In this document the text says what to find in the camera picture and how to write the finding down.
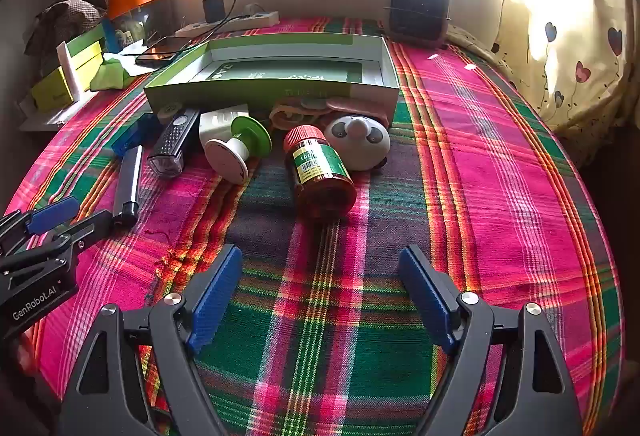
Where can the small light green box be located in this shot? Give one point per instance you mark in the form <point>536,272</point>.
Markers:
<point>80,43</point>

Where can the white tube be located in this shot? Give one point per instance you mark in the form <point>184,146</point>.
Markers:
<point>70,70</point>

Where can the black charger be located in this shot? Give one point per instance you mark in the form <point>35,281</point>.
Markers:
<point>212,9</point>

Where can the red-lid brown bottle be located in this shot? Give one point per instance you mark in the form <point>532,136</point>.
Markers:
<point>320,170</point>

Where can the glass tank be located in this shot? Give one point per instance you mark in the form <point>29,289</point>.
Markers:
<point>150,20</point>

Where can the black smartphone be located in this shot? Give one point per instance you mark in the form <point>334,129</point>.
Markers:
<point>162,50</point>

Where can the large green cardboard box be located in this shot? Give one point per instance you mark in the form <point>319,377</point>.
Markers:
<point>250,90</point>

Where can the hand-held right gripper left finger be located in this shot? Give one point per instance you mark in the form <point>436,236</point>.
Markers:
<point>215,296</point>

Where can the plaid blanket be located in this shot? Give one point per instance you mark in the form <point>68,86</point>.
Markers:
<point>500,165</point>

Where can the pink oval case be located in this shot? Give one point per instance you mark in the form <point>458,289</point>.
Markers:
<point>350,108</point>

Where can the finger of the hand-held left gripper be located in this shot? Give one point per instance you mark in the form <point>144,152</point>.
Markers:
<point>50,214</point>
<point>85,228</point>

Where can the heart print curtain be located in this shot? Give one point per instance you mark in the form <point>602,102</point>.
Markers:
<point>575,40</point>

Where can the brown checked cloth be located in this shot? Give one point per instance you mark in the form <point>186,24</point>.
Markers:
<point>65,15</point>

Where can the white plug adapter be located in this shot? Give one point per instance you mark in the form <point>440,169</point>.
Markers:
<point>215,120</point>

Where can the white round panda case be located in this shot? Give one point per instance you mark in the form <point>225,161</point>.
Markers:
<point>357,140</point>

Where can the black remote control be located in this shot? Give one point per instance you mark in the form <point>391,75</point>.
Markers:
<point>172,138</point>

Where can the blue picture box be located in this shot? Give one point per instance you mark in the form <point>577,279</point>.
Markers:
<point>112,35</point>

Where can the yellow cardboard box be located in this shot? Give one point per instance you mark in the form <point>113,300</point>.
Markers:
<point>50,88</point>

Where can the white power strip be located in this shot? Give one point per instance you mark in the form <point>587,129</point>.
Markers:
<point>260,19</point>

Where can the blue transparent case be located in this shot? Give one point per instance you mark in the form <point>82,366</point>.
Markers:
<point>132,135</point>

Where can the grey desktop fan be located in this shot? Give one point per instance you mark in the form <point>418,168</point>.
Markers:
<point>417,10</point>

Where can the green and white spool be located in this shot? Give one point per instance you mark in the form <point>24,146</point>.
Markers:
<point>235,150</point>

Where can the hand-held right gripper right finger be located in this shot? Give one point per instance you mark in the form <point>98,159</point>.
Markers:
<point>425,296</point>

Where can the small white round cap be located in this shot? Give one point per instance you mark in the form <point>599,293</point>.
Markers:
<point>170,111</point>

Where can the pink and mint case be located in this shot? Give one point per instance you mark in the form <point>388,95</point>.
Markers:
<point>287,115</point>

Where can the green cloth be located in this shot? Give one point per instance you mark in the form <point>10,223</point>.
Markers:
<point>112,73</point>

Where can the black and silver pen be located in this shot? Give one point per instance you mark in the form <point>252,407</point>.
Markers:
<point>127,186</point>

